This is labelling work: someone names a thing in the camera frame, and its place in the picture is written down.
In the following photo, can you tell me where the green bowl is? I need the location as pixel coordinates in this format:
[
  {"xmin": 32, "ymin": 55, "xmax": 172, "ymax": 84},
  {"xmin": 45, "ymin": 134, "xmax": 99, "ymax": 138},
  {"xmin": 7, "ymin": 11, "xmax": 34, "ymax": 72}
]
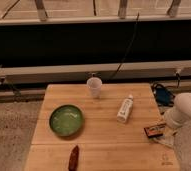
[{"xmin": 49, "ymin": 104, "xmax": 84, "ymax": 137}]

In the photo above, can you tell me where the white lying bottle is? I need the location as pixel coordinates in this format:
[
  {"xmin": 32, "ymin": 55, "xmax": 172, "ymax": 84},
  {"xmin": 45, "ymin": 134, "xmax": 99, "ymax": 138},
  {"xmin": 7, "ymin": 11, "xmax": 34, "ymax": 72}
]
[{"xmin": 117, "ymin": 95, "xmax": 133, "ymax": 123}]

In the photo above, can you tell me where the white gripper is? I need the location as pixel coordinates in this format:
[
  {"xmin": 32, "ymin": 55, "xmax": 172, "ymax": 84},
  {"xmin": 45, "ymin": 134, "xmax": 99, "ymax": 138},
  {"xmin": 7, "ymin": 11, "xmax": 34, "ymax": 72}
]
[{"xmin": 163, "ymin": 108, "xmax": 184, "ymax": 129}]

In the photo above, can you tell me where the blue and black device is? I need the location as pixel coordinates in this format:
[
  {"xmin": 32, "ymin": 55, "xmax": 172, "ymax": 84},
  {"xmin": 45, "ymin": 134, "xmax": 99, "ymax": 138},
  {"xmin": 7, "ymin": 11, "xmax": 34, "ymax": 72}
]
[{"xmin": 151, "ymin": 83, "xmax": 175, "ymax": 107}]

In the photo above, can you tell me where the black hanging cable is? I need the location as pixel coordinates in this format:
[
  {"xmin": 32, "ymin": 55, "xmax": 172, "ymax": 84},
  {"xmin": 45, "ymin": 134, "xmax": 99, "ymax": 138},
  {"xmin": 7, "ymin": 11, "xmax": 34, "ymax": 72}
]
[{"xmin": 106, "ymin": 12, "xmax": 141, "ymax": 83}]

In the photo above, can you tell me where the translucent plastic cup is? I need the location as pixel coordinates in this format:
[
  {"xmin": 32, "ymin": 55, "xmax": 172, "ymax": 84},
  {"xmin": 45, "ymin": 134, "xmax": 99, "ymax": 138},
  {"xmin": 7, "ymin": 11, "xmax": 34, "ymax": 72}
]
[{"xmin": 87, "ymin": 77, "xmax": 102, "ymax": 98}]

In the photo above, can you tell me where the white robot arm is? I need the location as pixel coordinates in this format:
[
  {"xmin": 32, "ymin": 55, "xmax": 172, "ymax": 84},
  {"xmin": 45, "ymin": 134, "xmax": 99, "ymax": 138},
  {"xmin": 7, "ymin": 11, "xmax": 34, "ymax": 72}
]
[{"xmin": 163, "ymin": 93, "xmax": 191, "ymax": 129}]

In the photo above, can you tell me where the brown wooden stick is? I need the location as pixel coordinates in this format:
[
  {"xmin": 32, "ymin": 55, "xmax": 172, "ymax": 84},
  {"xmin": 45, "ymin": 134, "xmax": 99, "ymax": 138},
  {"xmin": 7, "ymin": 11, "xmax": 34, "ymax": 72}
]
[{"xmin": 68, "ymin": 145, "xmax": 79, "ymax": 171}]

